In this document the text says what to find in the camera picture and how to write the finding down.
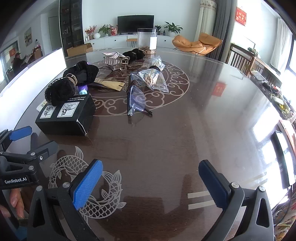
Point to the sheer floral curtain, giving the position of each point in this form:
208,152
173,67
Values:
205,16

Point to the orange lounge chair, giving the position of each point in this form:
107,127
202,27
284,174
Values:
196,44

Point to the green plant in white pot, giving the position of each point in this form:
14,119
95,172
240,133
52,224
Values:
104,30

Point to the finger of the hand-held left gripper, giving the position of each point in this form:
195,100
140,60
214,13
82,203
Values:
44,149
20,134

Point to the tan paper envelope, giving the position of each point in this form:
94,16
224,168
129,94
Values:
111,85

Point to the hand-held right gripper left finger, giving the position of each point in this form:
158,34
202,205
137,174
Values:
87,183

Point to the black fuzzy scrunchie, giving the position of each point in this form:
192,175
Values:
85,71

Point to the white media console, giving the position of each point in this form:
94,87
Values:
108,41

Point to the red wall decoration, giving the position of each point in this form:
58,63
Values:
240,15

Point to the black display cabinet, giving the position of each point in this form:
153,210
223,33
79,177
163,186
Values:
71,25

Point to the floral cloth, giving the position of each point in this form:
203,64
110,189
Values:
285,220

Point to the black cardboard box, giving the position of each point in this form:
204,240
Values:
69,122

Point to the person's left hand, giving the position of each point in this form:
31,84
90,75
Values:
16,201

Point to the plastic bag of wooden sticks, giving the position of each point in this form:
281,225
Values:
150,77

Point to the small potted plant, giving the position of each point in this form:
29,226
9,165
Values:
158,29

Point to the clear jar with black lid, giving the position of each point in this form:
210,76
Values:
144,39

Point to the wooden chair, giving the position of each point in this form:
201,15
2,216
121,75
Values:
240,58

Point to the black velvet scrunchie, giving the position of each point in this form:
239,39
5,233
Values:
134,54

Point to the red flowers in vase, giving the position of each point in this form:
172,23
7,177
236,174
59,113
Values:
90,31

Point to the white paper packet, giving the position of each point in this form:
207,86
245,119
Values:
41,106

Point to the large leafy potted plant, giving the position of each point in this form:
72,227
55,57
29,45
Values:
172,27

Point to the cluttered wooden sideboard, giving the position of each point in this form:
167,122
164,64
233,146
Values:
270,78

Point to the black television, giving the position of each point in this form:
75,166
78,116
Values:
135,23

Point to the grey curtain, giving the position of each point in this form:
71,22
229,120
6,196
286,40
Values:
222,23

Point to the white board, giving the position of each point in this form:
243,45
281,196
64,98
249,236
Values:
34,69

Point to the framed wall painting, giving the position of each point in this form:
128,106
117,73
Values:
27,36

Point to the red ornament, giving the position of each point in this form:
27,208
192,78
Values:
113,31

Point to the glittery bow hair clip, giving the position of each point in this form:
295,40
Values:
111,54

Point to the wooden stool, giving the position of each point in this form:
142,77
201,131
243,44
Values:
131,39

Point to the clear-capped grinder bottle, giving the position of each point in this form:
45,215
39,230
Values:
82,89

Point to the small bag of wooden sticks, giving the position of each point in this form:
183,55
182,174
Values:
158,62

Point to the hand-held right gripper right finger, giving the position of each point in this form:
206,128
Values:
212,185

